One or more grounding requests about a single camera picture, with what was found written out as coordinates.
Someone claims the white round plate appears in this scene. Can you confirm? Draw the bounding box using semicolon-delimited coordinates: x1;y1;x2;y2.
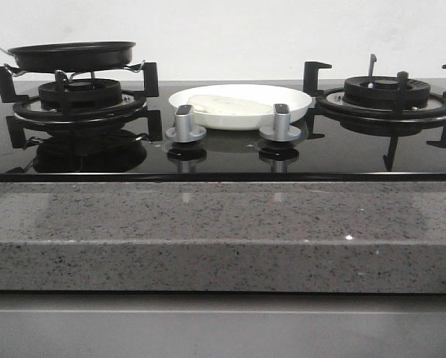
169;84;312;131

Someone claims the black right gas burner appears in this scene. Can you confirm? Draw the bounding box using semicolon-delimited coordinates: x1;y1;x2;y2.
316;76;446;125

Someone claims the black glass cooktop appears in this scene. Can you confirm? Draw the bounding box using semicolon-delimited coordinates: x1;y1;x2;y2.
0;82;446;182

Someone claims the black right pan support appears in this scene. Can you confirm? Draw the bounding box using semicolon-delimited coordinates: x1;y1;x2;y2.
303;54;446;173

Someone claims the grey cabinet drawer front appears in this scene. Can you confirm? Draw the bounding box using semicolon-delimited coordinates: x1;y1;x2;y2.
0;293;446;357

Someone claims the black gas burner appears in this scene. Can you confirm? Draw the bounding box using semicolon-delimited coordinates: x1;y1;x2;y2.
13;78;146;130
316;76;446;125

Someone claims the black pan support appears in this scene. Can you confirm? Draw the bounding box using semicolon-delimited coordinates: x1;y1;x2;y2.
303;54;446;173
0;61;159;149

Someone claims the black left pan support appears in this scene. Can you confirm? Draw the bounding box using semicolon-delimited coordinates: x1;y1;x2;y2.
0;61;159;149

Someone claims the white fried egg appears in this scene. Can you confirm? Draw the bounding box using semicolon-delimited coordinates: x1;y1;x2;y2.
187;95;273;116

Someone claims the black left gas burner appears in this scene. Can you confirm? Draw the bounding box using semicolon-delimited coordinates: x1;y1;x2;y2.
13;78;146;130

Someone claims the silver right stove knob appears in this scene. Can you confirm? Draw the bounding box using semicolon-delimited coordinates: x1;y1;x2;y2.
259;104;302;142

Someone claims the silver stove knob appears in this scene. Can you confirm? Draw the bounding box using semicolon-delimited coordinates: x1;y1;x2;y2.
166;104;207;143
259;104;302;142

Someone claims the silver left stove knob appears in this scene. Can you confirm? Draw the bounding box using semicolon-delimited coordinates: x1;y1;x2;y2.
166;104;207;143

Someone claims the black frying pan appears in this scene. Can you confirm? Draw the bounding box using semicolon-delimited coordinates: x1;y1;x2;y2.
7;41;136;73

